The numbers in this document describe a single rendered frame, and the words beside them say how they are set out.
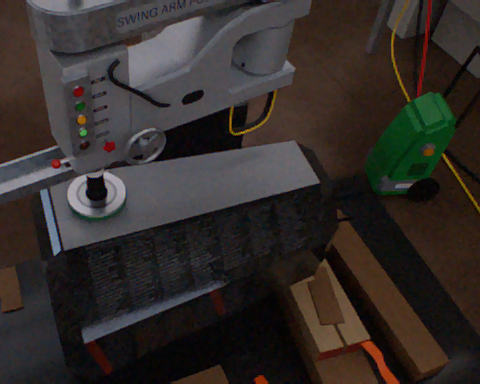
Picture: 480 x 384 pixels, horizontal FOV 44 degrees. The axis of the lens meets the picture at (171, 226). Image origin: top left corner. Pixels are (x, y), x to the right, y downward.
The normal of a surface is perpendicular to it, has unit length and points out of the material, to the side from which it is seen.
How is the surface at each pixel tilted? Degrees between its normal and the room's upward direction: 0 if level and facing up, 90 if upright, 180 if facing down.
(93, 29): 90
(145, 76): 4
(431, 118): 33
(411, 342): 0
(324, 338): 0
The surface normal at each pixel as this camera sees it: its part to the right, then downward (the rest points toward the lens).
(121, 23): 0.50, 0.70
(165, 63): -0.03, -0.58
